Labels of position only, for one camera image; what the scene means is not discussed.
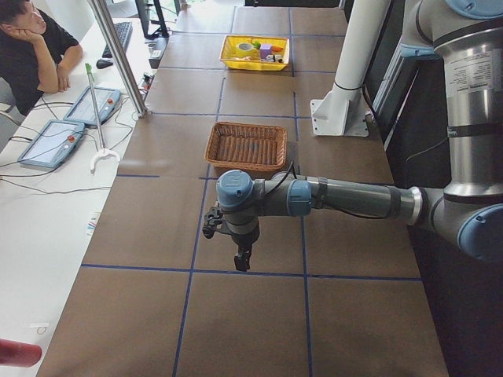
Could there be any yellow plastic basket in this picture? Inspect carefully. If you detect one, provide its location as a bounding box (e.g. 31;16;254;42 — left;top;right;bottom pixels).
219;35;290;71

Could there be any black computer mouse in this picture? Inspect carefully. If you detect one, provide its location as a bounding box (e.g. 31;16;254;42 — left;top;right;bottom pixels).
96;58;113;70

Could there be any black keyboard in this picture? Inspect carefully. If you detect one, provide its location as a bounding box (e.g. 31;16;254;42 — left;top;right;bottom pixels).
101;21;133;59

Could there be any reacher grabber stick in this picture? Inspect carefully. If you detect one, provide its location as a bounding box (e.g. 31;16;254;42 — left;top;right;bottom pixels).
85;63;120;174

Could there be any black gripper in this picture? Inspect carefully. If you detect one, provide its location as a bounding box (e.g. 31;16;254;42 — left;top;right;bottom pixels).
229;223;259;272

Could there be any teach pendant tablet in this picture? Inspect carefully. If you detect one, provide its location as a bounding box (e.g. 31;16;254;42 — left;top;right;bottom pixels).
63;86;121;127
17;120;86;168

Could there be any seated person black shirt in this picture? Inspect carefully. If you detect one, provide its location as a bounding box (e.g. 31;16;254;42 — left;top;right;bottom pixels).
1;0;83;115

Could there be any black monitor stand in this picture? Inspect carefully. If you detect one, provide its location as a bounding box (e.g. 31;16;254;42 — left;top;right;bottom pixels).
135;0;170;40

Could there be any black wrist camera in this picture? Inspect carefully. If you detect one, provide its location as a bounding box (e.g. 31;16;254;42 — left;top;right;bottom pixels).
202;206;223;239

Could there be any red cylinder object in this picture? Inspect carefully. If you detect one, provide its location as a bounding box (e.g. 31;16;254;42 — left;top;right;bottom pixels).
0;339;42;368

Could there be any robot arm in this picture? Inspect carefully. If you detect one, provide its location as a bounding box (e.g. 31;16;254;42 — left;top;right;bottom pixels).
202;1;502;271

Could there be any toy panda figure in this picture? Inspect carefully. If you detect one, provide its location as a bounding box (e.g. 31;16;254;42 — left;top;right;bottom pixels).
261;54;283;64

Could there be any brown wicker basket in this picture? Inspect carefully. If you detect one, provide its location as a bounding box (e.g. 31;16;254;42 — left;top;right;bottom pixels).
205;122;288;172

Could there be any near teach pendant tablet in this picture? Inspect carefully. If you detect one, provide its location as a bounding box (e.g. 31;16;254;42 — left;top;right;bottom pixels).
17;120;86;168

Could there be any far teach pendant tablet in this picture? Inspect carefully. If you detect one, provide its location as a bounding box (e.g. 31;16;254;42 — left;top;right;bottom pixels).
63;86;121;127

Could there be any yellow tape roll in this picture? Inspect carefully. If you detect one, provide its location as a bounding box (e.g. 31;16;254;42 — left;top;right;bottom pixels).
235;42;255;58

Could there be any purple foam cube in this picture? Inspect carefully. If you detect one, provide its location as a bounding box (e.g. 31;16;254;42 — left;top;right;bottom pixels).
259;43;272;60

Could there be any aluminium frame post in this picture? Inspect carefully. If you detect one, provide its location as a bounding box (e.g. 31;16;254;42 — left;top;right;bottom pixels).
88;0;148;119

